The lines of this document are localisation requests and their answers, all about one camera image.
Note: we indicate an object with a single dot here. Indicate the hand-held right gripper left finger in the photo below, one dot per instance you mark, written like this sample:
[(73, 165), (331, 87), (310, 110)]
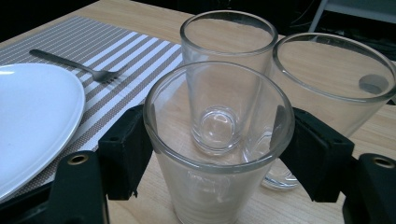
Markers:
[(124, 161)]

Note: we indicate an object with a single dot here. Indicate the white metal stand frame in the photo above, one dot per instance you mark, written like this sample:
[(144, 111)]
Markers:
[(361, 6)]

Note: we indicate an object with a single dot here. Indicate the white plate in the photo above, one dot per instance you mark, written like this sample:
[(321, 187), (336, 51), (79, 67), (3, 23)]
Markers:
[(34, 118)]

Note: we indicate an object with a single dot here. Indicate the brown white striped placemat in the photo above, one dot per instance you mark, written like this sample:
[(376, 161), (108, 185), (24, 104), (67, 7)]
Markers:
[(109, 46)]

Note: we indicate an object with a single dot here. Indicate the clear drinking glass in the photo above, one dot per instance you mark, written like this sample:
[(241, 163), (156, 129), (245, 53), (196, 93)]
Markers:
[(227, 40), (336, 102), (214, 193)]

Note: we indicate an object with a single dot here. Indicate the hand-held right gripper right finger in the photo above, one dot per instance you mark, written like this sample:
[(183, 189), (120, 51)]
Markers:
[(320, 161)]

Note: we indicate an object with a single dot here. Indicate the silver fork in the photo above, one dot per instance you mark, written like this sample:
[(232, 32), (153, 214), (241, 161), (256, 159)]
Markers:
[(74, 65)]

